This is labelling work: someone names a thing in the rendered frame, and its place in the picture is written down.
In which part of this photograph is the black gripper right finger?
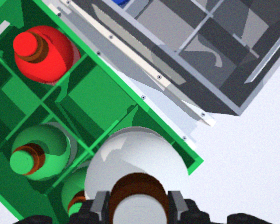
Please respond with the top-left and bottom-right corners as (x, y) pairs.
(167, 190), (272, 224)

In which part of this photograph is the red bottle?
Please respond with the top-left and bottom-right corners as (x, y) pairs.
(13, 25), (81, 85)

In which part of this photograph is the white bottle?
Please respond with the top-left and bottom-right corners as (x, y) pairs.
(84, 126), (190, 224)

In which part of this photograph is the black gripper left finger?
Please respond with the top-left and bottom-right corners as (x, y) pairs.
(13, 191), (110, 224)

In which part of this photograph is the green crate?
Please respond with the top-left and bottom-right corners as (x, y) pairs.
(0, 0), (204, 224)

